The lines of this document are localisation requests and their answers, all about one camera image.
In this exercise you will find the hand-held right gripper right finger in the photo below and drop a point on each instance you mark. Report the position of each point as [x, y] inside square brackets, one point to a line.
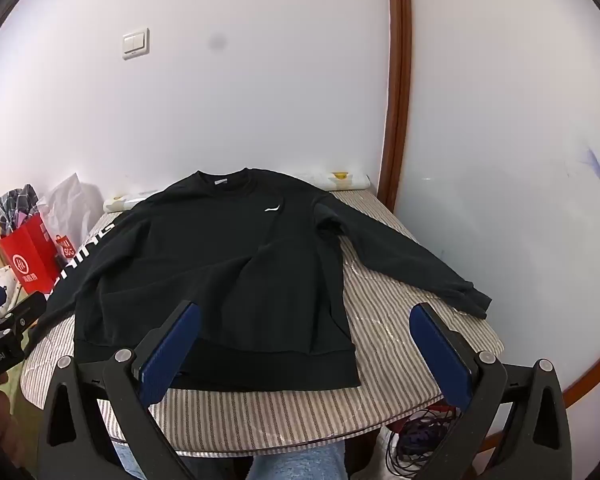
[440, 355]

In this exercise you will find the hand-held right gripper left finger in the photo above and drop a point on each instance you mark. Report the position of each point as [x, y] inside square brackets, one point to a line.
[167, 355]

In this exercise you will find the black sweatshirt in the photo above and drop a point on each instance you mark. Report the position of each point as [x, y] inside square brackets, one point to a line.
[205, 260]

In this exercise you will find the red paper bag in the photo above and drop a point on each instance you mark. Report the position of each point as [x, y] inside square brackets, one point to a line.
[27, 255]

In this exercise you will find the grey striped mattress pad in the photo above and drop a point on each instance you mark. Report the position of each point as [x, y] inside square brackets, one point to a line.
[390, 310]

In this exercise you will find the grey plaid cloth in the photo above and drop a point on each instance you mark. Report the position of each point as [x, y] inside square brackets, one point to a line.
[15, 205]

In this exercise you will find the person's leg in jeans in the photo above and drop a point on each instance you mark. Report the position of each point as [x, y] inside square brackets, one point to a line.
[300, 462]
[127, 462]

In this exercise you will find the white plastic bag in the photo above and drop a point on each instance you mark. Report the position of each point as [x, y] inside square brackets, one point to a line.
[75, 205]

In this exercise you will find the brown wooden baseboard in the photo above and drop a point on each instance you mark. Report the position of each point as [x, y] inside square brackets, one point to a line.
[592, 372]

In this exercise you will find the brown wooden door frame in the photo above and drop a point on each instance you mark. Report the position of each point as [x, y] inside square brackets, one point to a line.
[397, 85]

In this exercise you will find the white light switch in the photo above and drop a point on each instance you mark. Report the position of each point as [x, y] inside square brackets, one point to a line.
[135, 43]

